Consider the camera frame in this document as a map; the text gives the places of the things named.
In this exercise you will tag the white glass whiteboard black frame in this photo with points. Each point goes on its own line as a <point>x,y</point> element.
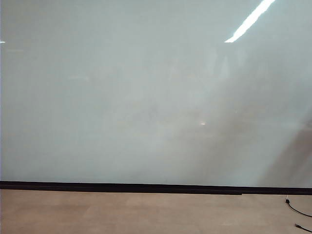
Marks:
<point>122,97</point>

